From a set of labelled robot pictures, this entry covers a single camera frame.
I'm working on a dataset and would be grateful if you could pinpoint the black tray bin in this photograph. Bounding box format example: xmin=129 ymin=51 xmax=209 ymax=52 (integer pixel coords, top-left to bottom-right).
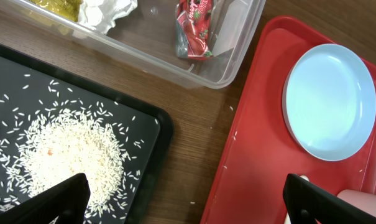
xmin=0 ymin=44 xmax=174 ymax=224

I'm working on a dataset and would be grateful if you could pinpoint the red plastic tray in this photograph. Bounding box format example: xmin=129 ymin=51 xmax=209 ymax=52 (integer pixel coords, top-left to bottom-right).
xmin=201 ymin=16 xmax=376 ymax=224

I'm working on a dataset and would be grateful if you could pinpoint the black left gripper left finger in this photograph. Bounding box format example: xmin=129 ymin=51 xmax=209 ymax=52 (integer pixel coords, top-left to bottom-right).
xmin=0 ymin=173 xmax=90 ymax=224

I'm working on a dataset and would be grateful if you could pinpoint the yellow snack wrapper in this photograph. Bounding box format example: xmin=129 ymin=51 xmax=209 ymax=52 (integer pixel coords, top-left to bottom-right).
xmin=30 ymin=0 xmax=82 ymax=22

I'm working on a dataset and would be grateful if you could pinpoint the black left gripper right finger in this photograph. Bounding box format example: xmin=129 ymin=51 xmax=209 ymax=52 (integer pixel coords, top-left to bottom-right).
xmin=283 ymin=174 xmax=376 ymax=224

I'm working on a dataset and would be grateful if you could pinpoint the pink plastic cup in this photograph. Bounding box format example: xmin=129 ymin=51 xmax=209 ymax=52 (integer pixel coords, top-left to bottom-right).
xmin=337 ymin=189 xmax=376 ymax=217

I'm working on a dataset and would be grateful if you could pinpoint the red snack wrapper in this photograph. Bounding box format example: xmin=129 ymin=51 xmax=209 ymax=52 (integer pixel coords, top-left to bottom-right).
xmin=176 ymin=0 xmax=213 ymax=60

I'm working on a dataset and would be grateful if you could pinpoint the white rice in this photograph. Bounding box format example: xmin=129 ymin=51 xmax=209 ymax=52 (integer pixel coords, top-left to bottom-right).
xmin=0 ymin=51 xmax=160 ymax=224

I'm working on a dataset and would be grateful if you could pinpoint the clear plastic bin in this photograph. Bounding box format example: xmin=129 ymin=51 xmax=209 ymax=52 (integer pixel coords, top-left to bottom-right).
xmin=0 ymin=0 xmax=265 ymax=89

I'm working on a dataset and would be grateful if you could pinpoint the white napkin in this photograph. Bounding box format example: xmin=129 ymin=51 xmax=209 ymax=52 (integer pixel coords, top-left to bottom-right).
xmin=77 ymin=0 xmax=138 ymax=35

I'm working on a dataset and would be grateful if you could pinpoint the light blue plate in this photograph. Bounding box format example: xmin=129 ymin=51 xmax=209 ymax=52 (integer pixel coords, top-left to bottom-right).
xmin=282 ymin=44 xmax=376 ymax=162

